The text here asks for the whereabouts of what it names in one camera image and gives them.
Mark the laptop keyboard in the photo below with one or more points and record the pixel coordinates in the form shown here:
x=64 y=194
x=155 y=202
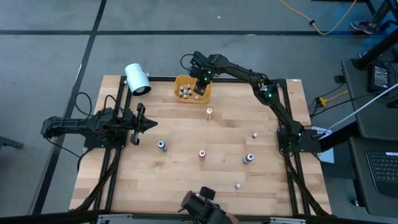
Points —
x=385 y=171

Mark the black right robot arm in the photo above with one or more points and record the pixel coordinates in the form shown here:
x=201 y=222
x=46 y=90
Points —
x=242 y=73

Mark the purple food coloring bottle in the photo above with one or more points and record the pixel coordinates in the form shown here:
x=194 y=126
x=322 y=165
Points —
x=248 y=158

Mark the orange food coloring bottle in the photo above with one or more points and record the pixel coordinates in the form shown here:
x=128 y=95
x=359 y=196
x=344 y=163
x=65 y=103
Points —
x=209 y=113

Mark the person's shoe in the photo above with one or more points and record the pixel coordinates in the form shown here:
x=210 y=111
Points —
x=362 y=27

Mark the dark desk top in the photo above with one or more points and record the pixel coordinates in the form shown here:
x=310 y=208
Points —
x=357 y=77
x=360 y=186

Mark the white cylindrical spotlight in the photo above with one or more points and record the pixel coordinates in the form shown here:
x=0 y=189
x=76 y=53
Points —
x=136 y=77

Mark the black desk leg bar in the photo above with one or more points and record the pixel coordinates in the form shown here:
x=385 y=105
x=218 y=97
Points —
x=376 y=49

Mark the white paper sheet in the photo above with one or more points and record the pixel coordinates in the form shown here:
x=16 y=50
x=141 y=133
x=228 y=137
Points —
x=328 y=155

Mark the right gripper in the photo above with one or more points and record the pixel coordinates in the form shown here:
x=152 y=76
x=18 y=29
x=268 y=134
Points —
x=202 y=67

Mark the person's leg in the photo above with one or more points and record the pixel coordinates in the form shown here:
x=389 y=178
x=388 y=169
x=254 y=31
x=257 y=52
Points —
x=381 y=11

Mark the black floor plug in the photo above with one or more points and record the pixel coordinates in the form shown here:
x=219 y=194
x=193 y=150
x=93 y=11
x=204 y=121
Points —
x=339 y=78

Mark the silver metal bracket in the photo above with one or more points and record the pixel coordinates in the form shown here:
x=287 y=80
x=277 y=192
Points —
x=287 y=221
x=115 y=217

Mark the black power adapter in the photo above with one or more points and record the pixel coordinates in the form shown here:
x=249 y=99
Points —
x=381 y=76

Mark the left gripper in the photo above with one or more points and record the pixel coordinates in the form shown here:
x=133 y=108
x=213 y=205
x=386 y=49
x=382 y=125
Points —
x=136 y=124

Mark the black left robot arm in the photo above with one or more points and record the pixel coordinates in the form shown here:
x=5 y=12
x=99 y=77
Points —
x=71 y=126

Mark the blue food coloring bottle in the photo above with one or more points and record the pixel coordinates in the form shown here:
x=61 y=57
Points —
x=161 y=145

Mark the red food coloring bottle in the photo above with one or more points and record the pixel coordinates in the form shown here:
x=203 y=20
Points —
x=201 y=154

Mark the grey furniture foot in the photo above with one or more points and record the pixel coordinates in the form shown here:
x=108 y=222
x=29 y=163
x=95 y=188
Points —
x=7 y=141

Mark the grey desk caster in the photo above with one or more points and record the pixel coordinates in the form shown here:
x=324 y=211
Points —
x=354 y=202

